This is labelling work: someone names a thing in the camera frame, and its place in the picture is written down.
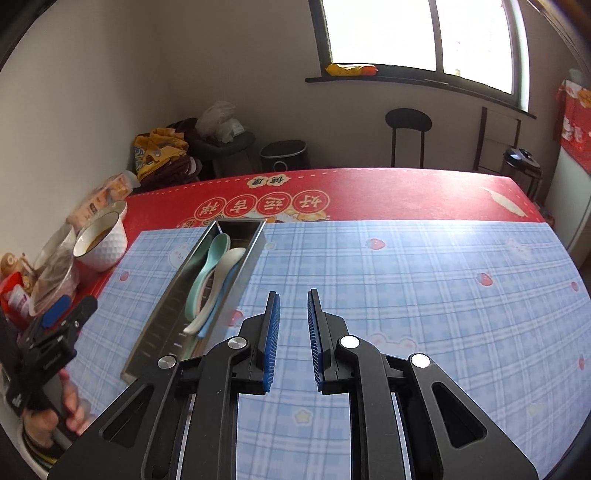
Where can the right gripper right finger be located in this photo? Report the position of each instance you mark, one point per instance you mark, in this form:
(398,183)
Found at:
(409,419)

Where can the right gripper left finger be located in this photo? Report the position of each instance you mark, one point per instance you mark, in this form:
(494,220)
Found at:
(179,420)

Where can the blue spoon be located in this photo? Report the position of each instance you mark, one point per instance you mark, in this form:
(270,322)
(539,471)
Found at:
(202,333)

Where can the white speckled spoon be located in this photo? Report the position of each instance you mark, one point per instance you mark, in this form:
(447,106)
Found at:
(228,260)

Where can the green spoon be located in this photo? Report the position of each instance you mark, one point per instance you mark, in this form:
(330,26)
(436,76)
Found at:
(219,245)

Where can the left hand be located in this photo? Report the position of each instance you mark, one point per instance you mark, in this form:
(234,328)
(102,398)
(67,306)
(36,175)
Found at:
(39,425)

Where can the plastic-wrapped bowl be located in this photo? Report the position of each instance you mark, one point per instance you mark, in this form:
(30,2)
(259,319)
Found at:
(56,271)

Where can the tan cartoon figurine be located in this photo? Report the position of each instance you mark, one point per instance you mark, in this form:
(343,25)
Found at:
(11,263)

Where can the stainless steel utensil tray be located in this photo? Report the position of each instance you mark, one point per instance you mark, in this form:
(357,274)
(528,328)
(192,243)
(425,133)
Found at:
(186,296)

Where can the white textured bowl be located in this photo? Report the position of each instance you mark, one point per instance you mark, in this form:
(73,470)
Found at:
(102,244)

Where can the blue plaid bear placemat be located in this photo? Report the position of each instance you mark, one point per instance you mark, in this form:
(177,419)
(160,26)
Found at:
(499,306)

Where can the red printed tablecloth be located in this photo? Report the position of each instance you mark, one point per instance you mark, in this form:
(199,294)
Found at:
(337,195)

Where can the white refrigerator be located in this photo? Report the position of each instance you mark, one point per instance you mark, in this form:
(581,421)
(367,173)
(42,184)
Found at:
(568,201)

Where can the black rice cooker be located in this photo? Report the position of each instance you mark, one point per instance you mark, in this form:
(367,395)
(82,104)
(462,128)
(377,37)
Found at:
(527,173)

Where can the black waste bin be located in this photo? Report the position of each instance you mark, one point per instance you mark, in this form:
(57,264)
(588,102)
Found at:
(286,155)

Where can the white plastic bag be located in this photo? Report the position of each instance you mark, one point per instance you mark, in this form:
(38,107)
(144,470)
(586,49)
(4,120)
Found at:
(219,123)

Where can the red cloth on refrigerator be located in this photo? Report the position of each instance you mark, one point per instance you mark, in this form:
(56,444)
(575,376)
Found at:
(574,122)

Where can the yellow cloth on sill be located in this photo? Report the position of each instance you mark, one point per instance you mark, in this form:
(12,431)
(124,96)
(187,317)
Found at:
(351,70)

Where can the window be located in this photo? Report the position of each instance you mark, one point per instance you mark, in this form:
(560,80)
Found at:
(477,48)

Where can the black folding chair frame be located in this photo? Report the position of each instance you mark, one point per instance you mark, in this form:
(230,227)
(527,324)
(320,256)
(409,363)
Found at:
(498,132)

